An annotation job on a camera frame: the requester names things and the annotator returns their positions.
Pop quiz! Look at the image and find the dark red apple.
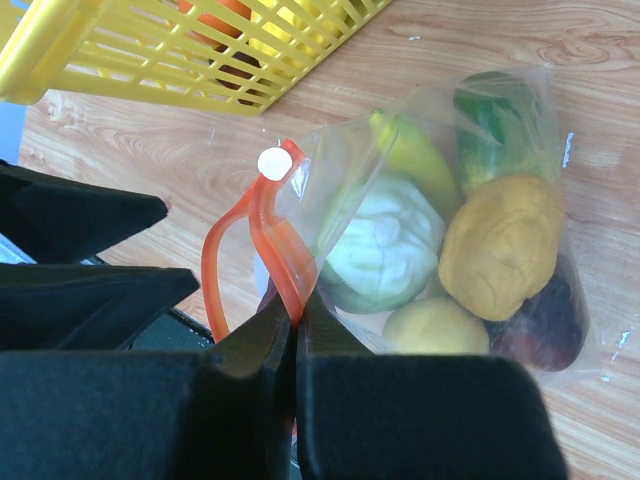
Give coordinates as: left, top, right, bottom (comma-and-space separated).
488, 273, 589, 372

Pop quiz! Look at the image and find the green cabbage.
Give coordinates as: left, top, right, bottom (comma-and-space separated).
320, 173, 445, 314

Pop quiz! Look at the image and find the clear zip top bag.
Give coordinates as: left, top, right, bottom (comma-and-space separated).
200, 64, 594, 389

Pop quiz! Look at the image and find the yellow lemon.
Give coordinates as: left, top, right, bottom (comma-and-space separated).
438, 174, 564, 322

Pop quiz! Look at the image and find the orange green mango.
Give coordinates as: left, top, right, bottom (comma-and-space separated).
453, 71, 550, 197

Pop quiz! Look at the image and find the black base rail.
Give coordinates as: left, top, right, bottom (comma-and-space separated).
125, 308, 214, 351

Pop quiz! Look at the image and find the yellow plastic basket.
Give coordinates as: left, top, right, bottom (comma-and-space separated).
1, 1, 384, 116

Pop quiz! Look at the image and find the yellow banana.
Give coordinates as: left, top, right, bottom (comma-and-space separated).
369, 109, 462, 221

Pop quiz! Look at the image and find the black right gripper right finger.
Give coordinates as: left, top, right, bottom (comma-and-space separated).
296, 294, 569, 479

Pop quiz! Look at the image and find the orange pumpkin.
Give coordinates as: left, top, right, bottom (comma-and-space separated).
177, 0, 252, 48

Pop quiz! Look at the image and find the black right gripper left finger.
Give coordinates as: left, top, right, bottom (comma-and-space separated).
1, 295, 296, 479

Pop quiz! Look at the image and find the yellow apple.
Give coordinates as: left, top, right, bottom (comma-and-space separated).
382, 298, 489, 355

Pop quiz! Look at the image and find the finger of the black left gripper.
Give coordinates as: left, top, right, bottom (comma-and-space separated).
1, 263, 199, 351
1, 161, 168, 263

